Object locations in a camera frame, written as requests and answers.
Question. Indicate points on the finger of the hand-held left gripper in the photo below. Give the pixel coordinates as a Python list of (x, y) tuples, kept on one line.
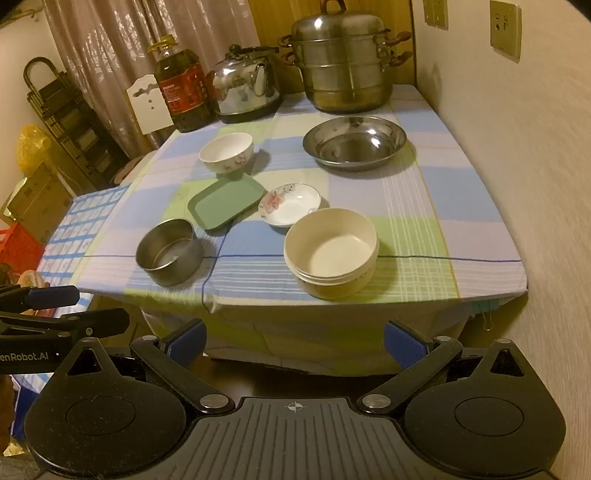
[(83, 323), (53, 296)]

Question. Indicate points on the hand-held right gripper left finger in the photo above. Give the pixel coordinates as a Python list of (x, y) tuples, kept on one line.
[(187, 342)]

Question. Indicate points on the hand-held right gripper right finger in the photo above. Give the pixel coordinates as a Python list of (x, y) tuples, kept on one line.
[(405, 344)]

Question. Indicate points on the small deep steel bowl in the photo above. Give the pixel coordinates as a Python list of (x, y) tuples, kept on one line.
[(168, 258)]

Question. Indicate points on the cream plastic bowl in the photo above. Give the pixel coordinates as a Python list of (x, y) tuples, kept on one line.
[(334, 290), (332, 244)]

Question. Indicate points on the green rectangular tray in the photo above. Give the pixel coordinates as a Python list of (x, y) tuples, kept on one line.
[(221, 203)]

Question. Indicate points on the floral white saucer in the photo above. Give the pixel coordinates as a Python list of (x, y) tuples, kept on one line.
[(291, 205)]

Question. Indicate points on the white floral bowl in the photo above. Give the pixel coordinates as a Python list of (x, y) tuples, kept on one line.
[(226, 154)]

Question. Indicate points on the wide shallow steel basin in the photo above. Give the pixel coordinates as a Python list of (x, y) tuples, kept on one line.
[(355, 143)]

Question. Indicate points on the red plastic crate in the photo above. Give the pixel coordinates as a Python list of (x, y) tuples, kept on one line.
[(18, 247)]

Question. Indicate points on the blue white checked cloth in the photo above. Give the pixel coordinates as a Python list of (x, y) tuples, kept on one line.
[(78, 221)]

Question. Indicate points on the cardboard box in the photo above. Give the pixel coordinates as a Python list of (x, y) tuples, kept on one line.
[(37, 203)]

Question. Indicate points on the pastel plaid tablecloth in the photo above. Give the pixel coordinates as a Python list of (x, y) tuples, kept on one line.
[(415, 207)]

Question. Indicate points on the yellow plastic bag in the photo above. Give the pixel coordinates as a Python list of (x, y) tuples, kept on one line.
[(32, 147)]

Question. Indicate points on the black folding rack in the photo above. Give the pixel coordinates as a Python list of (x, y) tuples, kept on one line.
[(69, 120)]

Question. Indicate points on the white wooden chair back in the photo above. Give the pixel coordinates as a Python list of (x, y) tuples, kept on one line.
[(147, 113)]

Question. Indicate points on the cooking oil bottle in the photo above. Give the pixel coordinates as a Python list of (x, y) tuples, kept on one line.
[(184, 92)]

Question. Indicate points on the patterned beige curtain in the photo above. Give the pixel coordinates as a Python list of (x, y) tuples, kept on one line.
[(115, 46)]

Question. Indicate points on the stainless steel kettle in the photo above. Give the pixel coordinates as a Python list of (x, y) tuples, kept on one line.
[(244, 87)]

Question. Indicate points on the stainless steel steamer pot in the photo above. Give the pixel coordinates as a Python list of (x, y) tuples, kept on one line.
[(346, 69)]

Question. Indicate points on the beige wall outlet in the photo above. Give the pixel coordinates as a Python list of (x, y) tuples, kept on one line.
[(436, 11), (505, 30)]

